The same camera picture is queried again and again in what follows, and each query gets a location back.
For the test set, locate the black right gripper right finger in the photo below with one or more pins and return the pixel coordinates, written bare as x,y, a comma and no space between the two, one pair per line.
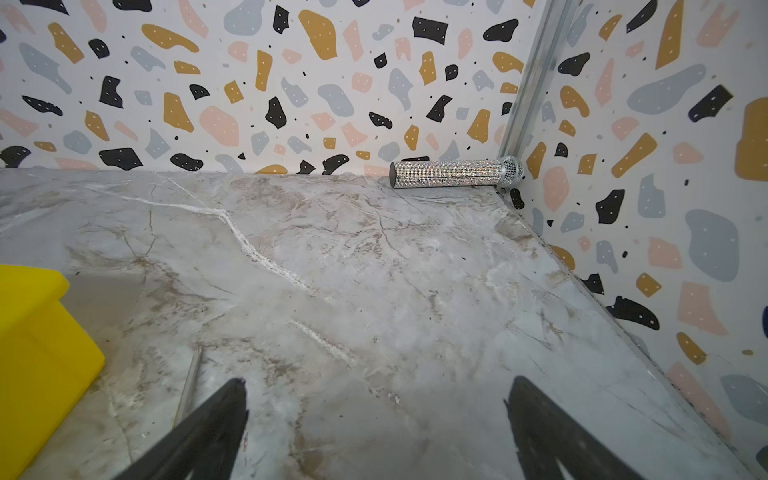
550,443

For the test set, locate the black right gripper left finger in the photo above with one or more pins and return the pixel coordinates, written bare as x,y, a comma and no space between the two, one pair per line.
204,445

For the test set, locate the silver screwdriver shaft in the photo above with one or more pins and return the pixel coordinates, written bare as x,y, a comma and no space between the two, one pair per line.
187,395

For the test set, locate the yellow plastic bin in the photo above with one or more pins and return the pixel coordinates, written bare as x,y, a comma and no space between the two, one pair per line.
48,361

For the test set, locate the glittery silver cylinder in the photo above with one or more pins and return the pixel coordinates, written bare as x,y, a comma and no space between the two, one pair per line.
502,173

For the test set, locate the aluminium corner post right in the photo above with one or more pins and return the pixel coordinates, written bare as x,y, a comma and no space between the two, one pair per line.
548,43

